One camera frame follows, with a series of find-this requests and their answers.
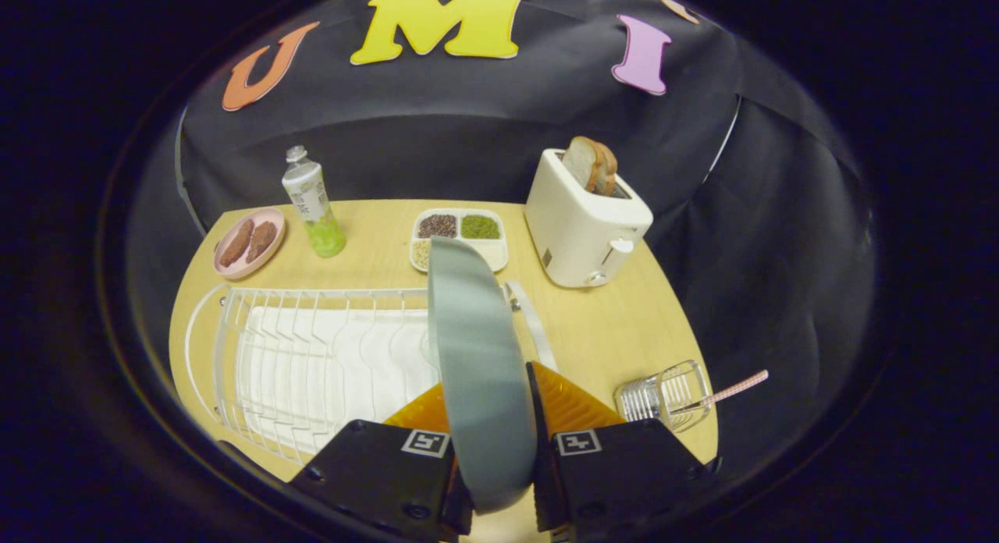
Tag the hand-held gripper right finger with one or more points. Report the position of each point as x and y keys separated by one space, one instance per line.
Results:
x=616 y=473

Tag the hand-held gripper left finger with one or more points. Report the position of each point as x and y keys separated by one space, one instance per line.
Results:
x=375 y=473

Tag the pale green plate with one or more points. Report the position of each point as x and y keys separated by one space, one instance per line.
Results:
x=480 y=371

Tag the small pink plate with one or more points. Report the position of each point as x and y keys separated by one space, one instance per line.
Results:
x=265 y=214

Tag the white drip tray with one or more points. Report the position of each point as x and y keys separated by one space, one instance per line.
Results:
x=312 y=356

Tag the white toaster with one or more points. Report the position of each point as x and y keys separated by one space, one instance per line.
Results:
x=577 y=231

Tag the white divided grain tray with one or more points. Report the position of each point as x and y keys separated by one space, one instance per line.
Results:
x=492 y=254

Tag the brown meat patty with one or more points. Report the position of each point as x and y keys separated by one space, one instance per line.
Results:
x=261 y=241
x=236 y=243

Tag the green drink bottle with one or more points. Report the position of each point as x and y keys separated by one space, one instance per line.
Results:
x=308 y=196

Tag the black backdrop cloth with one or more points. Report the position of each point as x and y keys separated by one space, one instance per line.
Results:
x=468 y=122

